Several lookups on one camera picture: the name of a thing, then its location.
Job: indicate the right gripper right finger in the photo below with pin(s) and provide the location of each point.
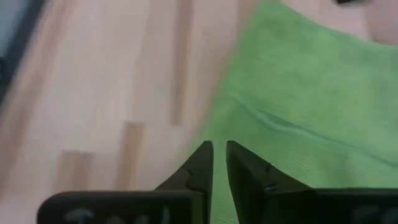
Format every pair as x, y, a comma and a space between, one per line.
248, 174

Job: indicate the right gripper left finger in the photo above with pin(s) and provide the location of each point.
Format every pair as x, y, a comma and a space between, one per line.
199, 174

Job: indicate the green microfiber towel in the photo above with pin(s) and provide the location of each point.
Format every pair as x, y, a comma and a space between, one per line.
295, 93

